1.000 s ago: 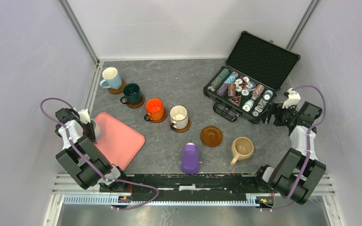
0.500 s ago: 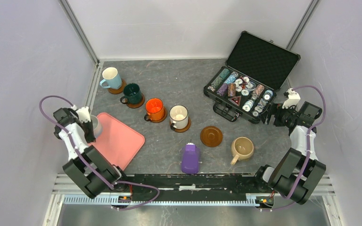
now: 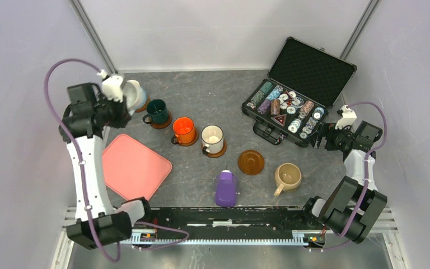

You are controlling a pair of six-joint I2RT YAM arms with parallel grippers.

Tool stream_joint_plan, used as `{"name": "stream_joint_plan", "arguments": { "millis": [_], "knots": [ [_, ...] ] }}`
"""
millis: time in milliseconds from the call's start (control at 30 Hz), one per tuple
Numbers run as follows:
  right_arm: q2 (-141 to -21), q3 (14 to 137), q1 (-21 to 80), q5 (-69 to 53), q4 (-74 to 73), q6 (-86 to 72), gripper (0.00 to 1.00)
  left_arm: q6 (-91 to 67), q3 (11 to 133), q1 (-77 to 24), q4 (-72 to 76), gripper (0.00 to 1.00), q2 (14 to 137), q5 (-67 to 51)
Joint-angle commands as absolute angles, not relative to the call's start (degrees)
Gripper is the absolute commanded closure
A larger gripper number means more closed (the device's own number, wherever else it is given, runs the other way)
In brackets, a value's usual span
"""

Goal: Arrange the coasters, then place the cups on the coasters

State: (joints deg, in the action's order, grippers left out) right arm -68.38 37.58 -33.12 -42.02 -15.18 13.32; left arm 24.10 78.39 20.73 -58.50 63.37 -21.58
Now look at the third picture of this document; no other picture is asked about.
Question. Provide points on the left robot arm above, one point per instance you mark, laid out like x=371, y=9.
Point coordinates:
x=97, y=221

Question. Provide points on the purple plastic box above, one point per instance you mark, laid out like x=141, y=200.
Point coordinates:
x=226, y=191

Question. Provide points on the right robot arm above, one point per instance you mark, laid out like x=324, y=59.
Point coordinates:
x=356, y=204

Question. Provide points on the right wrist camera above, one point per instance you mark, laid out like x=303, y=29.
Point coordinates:
x=347, y=117

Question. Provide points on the orange mug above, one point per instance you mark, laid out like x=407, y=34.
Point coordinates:
x=183, y=129

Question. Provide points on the red black triangle card box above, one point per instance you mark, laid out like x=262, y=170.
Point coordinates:
x=280, y=119

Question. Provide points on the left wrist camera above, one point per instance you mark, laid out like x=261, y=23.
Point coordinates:
x=112, y=86

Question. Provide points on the white mug dark handle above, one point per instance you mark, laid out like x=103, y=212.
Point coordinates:
x=213, y=138

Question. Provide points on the beige mug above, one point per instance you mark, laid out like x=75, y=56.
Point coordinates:
x=288, y=177

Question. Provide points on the light blue mug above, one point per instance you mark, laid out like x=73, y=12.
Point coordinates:
x=141, y=98

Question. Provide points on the black poker chip case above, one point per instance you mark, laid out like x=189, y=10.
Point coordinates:
x=303, y=83

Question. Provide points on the pink tray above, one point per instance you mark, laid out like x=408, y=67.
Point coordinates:
x=133, y=170

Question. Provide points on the brown wooden coaster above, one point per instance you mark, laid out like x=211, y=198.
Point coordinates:
x=163, y=125
x=215, y=155
x=193, y=141
x=144, y=107
x=251, y=162

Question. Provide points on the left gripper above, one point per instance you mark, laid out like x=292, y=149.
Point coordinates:
x=124, y=116

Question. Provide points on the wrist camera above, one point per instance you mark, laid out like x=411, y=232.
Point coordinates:
x=347, y=117
x=112, y=86

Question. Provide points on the dark green mug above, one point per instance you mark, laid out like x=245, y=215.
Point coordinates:
x=157, y=112

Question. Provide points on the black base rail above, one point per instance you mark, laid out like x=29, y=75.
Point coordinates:
x=229, y=223

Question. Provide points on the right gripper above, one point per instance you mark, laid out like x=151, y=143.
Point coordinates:
x=328, y=130

